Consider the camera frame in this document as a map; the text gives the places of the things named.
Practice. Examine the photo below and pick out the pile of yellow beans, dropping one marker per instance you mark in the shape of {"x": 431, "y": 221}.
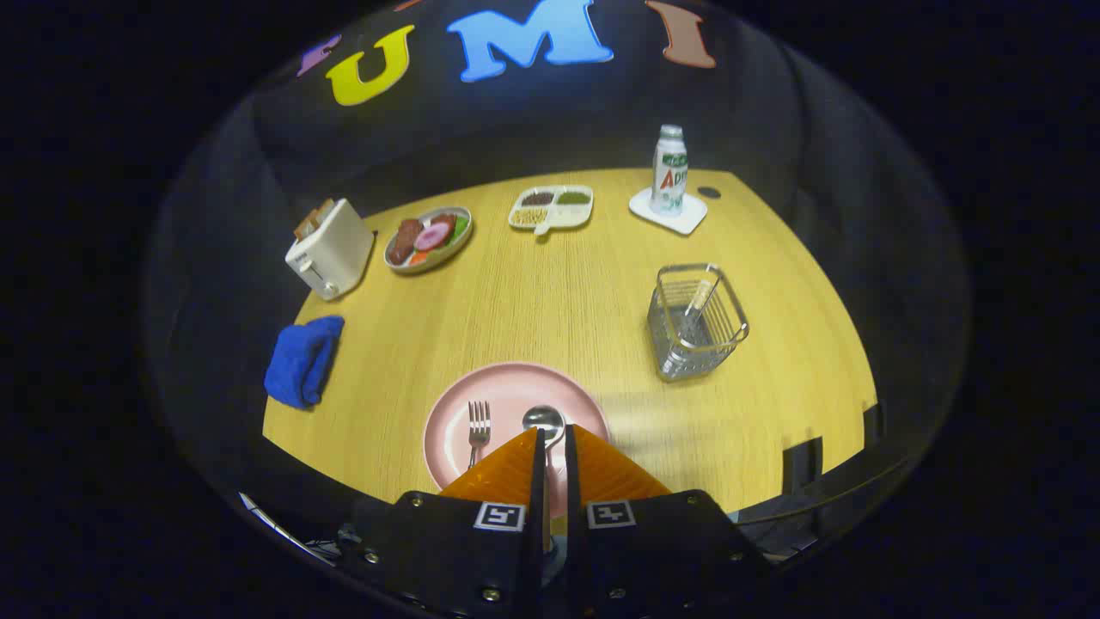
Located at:
{"x": 529, "y": 217}

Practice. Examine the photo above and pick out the green lettuce leaf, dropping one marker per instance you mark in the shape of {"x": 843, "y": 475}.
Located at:
{"x": 461, "y": 227}

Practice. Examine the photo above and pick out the orange carrot piece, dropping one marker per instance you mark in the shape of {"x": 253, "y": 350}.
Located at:
{"x": 418, "y": 257}

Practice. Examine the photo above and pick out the brown toast slice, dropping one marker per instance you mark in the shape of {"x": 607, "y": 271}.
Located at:
{"x": 309, "y": 223}

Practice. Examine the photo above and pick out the grey oval food plate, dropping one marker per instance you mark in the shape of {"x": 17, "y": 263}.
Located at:
{"x": 447, "y": 251}

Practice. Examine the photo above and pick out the small brown meat piece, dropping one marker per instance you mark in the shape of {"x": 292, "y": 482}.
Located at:
{"x": 443, "y": 222}

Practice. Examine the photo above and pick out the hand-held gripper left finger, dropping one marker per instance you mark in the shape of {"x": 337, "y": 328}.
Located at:
{"x": 537, "y": 481}

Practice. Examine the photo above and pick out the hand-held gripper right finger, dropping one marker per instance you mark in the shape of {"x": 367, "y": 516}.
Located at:
{"x": 571, "y": 481}

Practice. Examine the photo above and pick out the white drink bottle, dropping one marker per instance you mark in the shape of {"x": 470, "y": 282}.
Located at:
{"x": 669, "y": 172}

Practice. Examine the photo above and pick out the pile of dark beans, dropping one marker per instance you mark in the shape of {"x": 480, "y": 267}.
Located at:
{"x": 537, "y": 199}

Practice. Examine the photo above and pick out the pile of green beans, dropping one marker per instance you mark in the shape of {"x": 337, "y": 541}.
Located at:
{"x": 573, "y": 198}

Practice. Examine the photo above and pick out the blue folded cloth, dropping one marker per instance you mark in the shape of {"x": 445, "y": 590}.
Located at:
{"x": 301, "y": 361}

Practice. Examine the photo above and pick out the white toaster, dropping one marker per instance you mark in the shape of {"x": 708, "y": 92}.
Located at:
{"x": 339, "y": 245}

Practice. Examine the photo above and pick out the white square coaster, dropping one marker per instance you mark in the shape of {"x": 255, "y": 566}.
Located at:
{"x": 692, "y": 219}

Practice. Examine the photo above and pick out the white divided dish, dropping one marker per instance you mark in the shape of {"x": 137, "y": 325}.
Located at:
{"x": 567, "y": 215}

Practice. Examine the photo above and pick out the pink ham slice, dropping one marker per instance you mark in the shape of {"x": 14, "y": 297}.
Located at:
{"x": 432, "y": 235}

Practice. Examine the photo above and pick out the large brown meat piece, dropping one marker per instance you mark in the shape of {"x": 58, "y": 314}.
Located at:
{"x": 404, "y": 241}

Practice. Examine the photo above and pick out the black table clamp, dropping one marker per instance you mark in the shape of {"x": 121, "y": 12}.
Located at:
{"x": 873, "y": 421}
{"x": 803, "y": 464}

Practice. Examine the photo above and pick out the pink round plate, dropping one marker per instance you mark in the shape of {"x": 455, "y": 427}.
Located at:
{"x": 516, "y": 391}

